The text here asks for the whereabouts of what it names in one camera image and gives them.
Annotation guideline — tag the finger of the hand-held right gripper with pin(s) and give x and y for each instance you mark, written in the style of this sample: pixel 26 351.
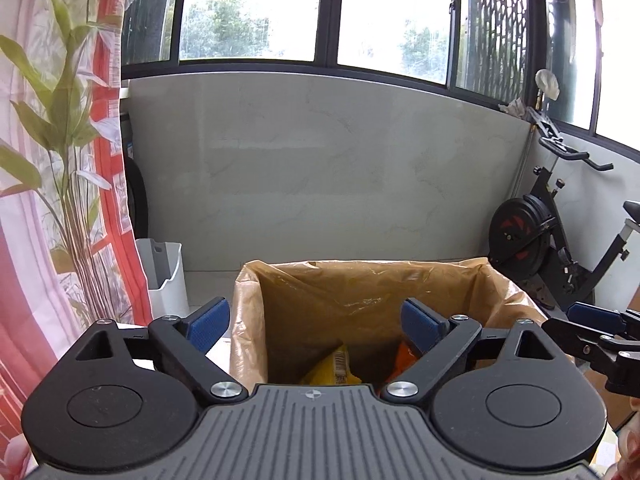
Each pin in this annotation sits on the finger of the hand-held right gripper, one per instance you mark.
pixel 570 335
pixel 592 315

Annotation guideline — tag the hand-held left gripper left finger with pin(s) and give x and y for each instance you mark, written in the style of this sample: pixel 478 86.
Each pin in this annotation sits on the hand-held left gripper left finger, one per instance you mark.
pixel 209 325

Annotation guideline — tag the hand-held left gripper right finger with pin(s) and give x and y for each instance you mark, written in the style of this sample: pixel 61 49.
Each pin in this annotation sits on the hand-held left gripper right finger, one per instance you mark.
pixel 422 327

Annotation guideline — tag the brown cardboard box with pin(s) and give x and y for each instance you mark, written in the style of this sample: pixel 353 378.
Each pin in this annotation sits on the brown cardboard box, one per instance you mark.
pixel 360 320

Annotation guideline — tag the glossy yellow snack packet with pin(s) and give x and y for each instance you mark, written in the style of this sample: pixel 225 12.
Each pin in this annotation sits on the glossy yellow snack packet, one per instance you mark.
pixel 327 367

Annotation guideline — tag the person's right hand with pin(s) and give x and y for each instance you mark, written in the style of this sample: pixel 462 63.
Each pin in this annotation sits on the person's right hand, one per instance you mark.
pixel 631 435

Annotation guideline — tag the cardboard box with plastic liner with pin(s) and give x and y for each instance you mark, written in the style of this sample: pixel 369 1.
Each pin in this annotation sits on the cardboard box with plastic liner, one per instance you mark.
pixel 247 320

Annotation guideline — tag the orange snack packet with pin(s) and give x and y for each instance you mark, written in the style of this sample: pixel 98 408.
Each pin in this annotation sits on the orange snack packet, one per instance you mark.
pixel 400 360

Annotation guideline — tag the white plastic bin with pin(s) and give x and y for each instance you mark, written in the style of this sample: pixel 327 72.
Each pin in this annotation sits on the white plastic bin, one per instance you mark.
pixel 167 280

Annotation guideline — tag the black exercise bike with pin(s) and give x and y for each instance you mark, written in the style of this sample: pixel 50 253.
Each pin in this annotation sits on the black exercise bike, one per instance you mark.
pixel 525 240

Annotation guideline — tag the dark round object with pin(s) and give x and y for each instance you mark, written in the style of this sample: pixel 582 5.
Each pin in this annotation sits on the dark round object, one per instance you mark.
pixel 137 200

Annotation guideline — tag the plant print curtain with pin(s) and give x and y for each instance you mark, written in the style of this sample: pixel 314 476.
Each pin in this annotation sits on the plant print curtain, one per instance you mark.
pixel 55 160

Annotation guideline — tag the white cloth on bike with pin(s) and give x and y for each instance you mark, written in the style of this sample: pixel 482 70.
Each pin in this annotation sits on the white cloth on bike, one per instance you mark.
pixel 546 82

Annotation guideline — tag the perforated metal window panel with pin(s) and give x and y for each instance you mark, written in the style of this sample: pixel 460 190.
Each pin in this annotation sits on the perforated metal window panel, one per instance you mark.
pixel 490 35

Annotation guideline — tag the dark framed window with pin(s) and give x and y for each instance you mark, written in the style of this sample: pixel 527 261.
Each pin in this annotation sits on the dark framed window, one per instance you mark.
pixel 327 10

